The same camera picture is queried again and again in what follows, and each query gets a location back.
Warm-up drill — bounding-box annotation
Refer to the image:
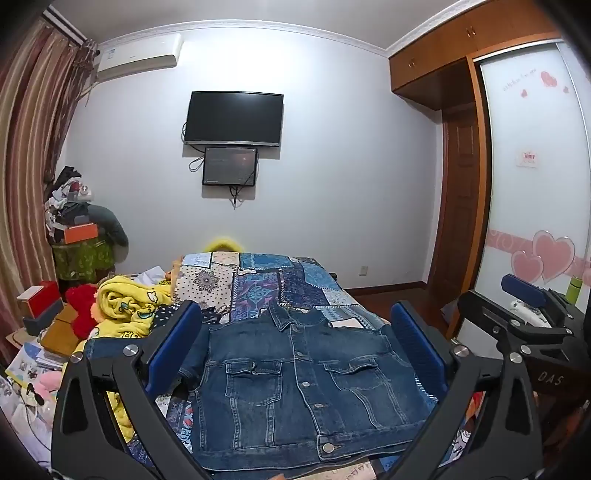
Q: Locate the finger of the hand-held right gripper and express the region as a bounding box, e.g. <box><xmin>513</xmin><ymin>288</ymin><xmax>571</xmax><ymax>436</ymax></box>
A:
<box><xmin>457</xmin><ymin>291</ymin><xmax>575</xmax><ymax>386</ymax></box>
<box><xmin>502</xmin><ymin>274</ymin><xmax>588</xmax><ymax>329</ymax></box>

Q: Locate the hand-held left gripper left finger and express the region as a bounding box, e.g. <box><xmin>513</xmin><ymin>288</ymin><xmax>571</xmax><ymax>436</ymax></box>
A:
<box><xmin>50</xmin><ymin>300</ymin><xmax>218</xmax><ymax>480</ymax></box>

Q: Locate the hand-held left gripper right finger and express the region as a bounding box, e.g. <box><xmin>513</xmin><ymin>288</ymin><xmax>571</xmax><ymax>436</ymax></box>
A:
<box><xmin>369</xmin><ymin>300</ymin><xmax>543</xmax><ymax>480</ymax></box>

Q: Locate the blue denim jacket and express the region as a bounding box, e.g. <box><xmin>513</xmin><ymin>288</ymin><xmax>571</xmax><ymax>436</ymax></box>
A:
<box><xmin>85</xmin><ymin>302</ymin><xmax>439</xmax><ymax>467</ymax></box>

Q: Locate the pile of mixed clothes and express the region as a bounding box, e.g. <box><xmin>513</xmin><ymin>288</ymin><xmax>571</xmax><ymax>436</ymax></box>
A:
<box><xmin>44</xmin><ymin>165</ymin><xmax>95</xmax><ymax>232</ymax></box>

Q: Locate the white appliance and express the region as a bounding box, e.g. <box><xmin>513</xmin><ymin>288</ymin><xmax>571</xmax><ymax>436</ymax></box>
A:
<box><xmin>507</xmin><ymin>300</ymin><xmax>553</xmax><ymax>329</ymax></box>

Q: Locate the yellow printed blanket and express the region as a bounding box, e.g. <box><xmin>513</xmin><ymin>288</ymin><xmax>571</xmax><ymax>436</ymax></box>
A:
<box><xmin>95</xmin><ymin>274</ymin><xmax>178</xmax><ymax>444</ymax></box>

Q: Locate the white heart-print sliding door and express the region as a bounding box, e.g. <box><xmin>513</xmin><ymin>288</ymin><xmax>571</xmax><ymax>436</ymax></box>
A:
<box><xmin>478</xmin><ymin>41</ymin><xmax>591</xmax><ymax>298</ymax></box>

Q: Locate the red plush toy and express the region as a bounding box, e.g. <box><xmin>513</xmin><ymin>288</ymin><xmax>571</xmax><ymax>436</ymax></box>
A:
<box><xmin>65</xmin><ymin>284</ymin><xmax>105</xmax><ymax>337</ymax></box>

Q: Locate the brown wooden door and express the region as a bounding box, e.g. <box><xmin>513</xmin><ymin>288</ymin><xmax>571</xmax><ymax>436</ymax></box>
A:
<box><xmin>441</xmin><ymin>104</ymin><xmax>482</xmax><ymax>324</ymax></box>

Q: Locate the yellow pillow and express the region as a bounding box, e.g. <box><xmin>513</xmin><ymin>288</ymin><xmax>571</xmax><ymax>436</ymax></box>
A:
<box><xmin>205</xmin><ymin>236</ymin><xmax>245</xmax><ymax>254</ymax></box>

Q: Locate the brown cardboard box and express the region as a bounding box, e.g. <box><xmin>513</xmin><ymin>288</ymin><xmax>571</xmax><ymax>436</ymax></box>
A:
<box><xmin>41</xmin><ymin>305</ymin><xmax>83</xmax><ymax>358</ymax></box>

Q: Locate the green patterned cloth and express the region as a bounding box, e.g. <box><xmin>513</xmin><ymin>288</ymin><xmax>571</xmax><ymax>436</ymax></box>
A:
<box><xmin>51</xmin><ymin>240</ymin><xmax>115</xmax><ymax>282</ymax></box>

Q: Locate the grey storage box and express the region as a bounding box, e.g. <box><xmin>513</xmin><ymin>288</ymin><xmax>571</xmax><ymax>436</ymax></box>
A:
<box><xmin>23</xmin><ymin>298</ymin><xmax>65</xmax><ymax>335</ymax></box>

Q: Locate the pink plush toy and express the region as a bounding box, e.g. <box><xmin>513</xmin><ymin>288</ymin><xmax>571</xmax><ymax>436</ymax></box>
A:
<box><xmin>30</xmin><ymin>371</ymin><xmax>64</xmax><ymax>398</ymax></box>

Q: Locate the red and white box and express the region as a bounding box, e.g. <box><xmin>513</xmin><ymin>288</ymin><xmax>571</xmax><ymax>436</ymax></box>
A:
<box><xmin>17</xmin><ymin>280</ymin><xmax>61</xmax><ymax>319</ymax></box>

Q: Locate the orange box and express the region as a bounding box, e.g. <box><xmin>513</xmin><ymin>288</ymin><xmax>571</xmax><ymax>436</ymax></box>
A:
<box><xmin>63</xmin><ymin>223</ymin><xmax>100</xmax><ymax>244</ymax></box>

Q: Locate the pile of papers and books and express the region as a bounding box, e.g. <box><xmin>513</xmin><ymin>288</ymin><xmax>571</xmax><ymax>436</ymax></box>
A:
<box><xmin>0</xmin><ymin>342</ymin><xmax>65</xmax><ymax>462</ymax></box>

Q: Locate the small black monitor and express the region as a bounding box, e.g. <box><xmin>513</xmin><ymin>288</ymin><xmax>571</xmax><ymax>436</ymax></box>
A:
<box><xmin>202</xmin><ymin>146</ymin><xmax>258</xmax><ymax>188</ymax></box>

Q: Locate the striped brown curtain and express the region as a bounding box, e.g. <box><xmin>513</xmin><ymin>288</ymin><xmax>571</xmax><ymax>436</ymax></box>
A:
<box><xmin>0</xmin><ymin>9</ymin><xmax>100</xmax><ymax>365</ymax></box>

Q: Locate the wooden wardrobe cabinet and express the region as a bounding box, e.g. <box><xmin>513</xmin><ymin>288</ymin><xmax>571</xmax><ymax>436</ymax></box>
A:
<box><xmin>388</xmin><ymin>0</ymin><xmax>561</xmax><ymax>112</ymax></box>

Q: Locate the white air conditioner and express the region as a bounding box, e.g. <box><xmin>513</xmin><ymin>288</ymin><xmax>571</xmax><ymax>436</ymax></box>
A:
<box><xmin>95</xmin><ymin>33</ymin><xmax>184</xmax><ymax>84</ymax></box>

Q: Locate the black wall television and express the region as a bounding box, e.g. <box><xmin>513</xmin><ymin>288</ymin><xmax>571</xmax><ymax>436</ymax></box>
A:
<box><xmin>183</xmin><ymin>91</ymin><xmax>284</xmax><ymax>148</ymax></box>

